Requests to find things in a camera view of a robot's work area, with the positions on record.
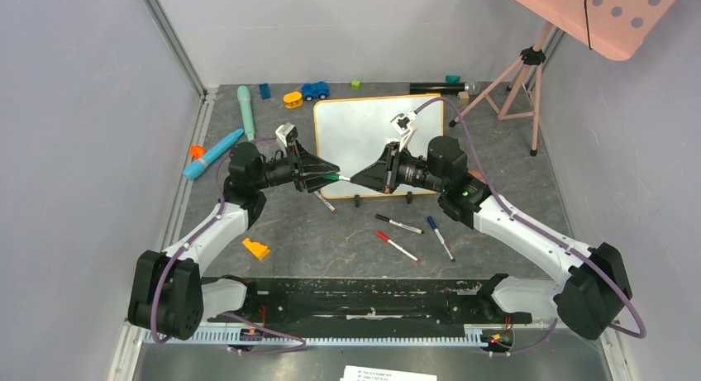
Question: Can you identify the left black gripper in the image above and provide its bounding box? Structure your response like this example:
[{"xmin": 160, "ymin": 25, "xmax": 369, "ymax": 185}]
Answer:
[{"xmin": 253, "ymin": 139, "xmax": 341, "ymax": 194}]

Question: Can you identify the green whiteboard marker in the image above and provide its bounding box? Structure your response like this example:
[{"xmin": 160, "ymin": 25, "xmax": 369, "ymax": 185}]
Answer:
[{"xmin": 323, "ymin": 174, "xmax": 351, "ymax": 182}]

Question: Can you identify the orange framed whiteboard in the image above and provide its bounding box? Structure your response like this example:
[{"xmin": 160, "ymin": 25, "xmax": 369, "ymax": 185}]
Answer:
[{"xmin": 313, "ymin": 93, "xmax": 444, "ymax": 199}]

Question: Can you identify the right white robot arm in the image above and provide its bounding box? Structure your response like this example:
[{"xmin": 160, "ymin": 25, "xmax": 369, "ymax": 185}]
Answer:
[{"xmin": 350, "ymin": 136, "xmax": 632, "ymax": 340}]

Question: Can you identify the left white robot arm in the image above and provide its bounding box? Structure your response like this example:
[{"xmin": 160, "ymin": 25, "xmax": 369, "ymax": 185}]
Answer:
[{"xmin": 127, "ymin": 140, "xmax": 340, "ymax": 344}]

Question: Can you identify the purple whiteboard marker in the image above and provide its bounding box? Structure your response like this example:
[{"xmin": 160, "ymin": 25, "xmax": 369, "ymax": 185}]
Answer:
[{"xmin": 314, "ymin": 191, "xmax": 337, "ymax": 213}]

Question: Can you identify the black whiteboard marker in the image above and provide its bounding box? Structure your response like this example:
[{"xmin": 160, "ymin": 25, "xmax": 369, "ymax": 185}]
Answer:
[{"xmin": 374, "ymin": 214, "xmax": 425, "ymax": 235}]

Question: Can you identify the red whiteboard marker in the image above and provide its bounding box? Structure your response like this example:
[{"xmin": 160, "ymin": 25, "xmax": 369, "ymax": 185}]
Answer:
[{"xmin": 375, "ymin": 231, "xmax": 421, "ymax": 263}]

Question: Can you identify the blue whiteboard marker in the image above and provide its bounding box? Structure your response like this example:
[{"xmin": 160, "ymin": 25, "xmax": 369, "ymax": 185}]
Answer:
[{"xmin": 427, "ymin": 216, "xmax": 455, "ymax": 262}]

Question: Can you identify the yellow oval toy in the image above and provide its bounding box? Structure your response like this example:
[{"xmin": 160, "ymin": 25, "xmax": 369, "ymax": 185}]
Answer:
[{"xmin": 283, "ymin": 91, "xmax": 304, "ymax": 109}]

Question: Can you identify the blue toy car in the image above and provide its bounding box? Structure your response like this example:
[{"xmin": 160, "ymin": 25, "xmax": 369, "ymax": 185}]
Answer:
[{"xmin": 301, "ymin": 81, "xmax": 330, "ymax": 102}]

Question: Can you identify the orange wedge block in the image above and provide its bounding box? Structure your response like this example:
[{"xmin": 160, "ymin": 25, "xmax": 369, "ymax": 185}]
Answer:
[{"xmin": 242, "ymin": 238, "xmax": 270, "ymax": 260}]

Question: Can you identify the dark blue block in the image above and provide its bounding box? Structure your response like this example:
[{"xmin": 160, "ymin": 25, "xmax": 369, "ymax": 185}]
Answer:
[{"xmin": 259, "ymin": 83, "xmax": 272, "ymax": 100}]

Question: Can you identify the orange toy piece right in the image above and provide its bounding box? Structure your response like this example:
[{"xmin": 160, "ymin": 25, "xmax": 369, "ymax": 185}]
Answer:
[{"xmin": 470, "ymin": 169, "xmax": 486, "ymax": 183}]

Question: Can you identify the mint green toy microphone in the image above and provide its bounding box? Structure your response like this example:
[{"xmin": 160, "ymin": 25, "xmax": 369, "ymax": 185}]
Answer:
[{"xmin": 236, "ymin": 86, "xmax": 255, "ymax": 141}]

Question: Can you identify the small orange toy piece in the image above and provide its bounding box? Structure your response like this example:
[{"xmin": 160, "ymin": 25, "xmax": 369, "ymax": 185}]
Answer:
[{"xmin": 188, "ymin": 145, "xmax": 207, "ymax": 160}]

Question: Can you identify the beige wooden cube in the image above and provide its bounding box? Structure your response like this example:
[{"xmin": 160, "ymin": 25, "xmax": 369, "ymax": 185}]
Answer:
[{"xmin": 456, "ymin": 92, "xmax": 470, "ymax": 105}]

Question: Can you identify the blue toy marker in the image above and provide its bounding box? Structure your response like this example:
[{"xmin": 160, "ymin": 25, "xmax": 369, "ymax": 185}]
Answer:
[{"xmin": 182, "ymin": 128, "xmax": 244, "ymax": 181}]

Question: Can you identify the teal block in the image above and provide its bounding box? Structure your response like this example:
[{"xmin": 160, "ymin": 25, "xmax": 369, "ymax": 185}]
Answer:
[{"xmin": 445, "ymin": 74, "xmax": 460, "ymax": 83}]

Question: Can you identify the pink tripod stand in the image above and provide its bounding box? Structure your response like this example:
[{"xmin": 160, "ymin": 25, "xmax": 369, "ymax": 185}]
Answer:
[{"xmin": 459, "ymin": 21, "xmax": 554, "ymax": 157}]

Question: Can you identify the white paper sheet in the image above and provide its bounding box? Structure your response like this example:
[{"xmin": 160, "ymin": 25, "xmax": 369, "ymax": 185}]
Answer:
[{"xmin": 340, "ymin": 365, "xmax": 437, "ymax": 381}]

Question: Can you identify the pink perforated panel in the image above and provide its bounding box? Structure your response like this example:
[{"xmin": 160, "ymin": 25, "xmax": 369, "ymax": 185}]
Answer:
[{"xmin": 514, "ymin": 0, "xmax": 676, "ymax": 61}]

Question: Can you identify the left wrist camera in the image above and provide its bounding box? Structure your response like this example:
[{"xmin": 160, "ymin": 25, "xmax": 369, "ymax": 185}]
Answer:
[{"xmin": 275, "ymin": 122, "xmax": 298, "ymax": 151}]

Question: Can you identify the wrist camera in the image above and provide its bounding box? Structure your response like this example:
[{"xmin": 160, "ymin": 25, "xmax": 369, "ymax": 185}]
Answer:
[
  {"xmin": 390, "ymin": 110, "xmax": 417, "ymax": 151},
  {"xmin": 275, "ymin": 122, "xmax": 298, "ymax": 151}
]

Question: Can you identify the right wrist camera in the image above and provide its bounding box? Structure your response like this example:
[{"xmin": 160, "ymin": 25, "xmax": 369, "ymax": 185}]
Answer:
[{"xmin": 390, "ymin": 110, "xmax": 417, "ymax": 151}]

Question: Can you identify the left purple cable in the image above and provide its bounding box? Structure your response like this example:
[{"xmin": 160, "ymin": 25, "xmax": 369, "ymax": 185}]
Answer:
[{"xmin": 149, "ymin": 137, "xmax": 308, "ymax": 355}]

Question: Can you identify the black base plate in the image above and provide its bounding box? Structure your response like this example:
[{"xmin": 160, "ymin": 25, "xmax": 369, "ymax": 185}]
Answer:
[{"xmin": 235, "ymin": 274, "xmax": 532, "ymax": 338}]

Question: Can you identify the grey slotted cable duct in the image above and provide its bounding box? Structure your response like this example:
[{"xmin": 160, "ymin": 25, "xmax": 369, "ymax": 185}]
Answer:
[{"xmin": 171, "ymin": 324, "xmax": 509, "ymax": 349}]

